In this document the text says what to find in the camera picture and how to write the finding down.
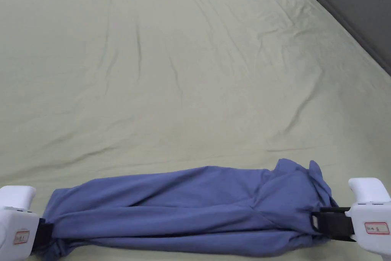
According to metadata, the bed with pale green sheet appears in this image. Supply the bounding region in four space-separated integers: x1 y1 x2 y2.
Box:
0 0 391 261

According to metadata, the blue shirt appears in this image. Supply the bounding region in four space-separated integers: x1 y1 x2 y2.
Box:
42 158 340 261

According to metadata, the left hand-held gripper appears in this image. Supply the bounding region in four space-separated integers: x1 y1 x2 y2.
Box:
0 185 55 257

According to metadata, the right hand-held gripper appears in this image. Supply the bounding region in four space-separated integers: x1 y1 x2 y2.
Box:
311 177 391 245

